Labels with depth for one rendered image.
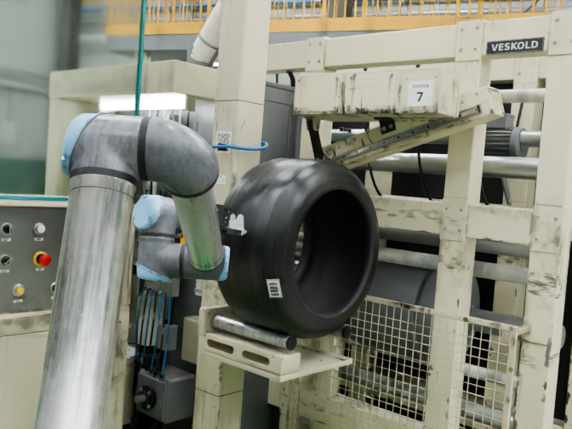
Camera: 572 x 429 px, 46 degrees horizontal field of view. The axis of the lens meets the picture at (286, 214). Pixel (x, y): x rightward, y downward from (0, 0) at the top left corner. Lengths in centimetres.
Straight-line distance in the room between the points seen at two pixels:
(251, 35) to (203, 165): 122
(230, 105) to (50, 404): 146
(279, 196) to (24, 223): 85
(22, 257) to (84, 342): 123
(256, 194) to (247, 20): 66
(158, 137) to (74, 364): 40
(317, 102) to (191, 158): 128
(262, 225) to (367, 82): 66
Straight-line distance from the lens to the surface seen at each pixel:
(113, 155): 120
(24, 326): 233
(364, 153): 246
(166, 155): 119
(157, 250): 173
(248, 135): 237
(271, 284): 196
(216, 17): 293
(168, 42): 882
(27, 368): 237
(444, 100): 220
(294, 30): 803
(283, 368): 209
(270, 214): 196
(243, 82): 236
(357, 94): 234
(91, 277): 115
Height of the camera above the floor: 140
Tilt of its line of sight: 3 degrees down
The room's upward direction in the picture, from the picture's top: 4 degrees clockwise
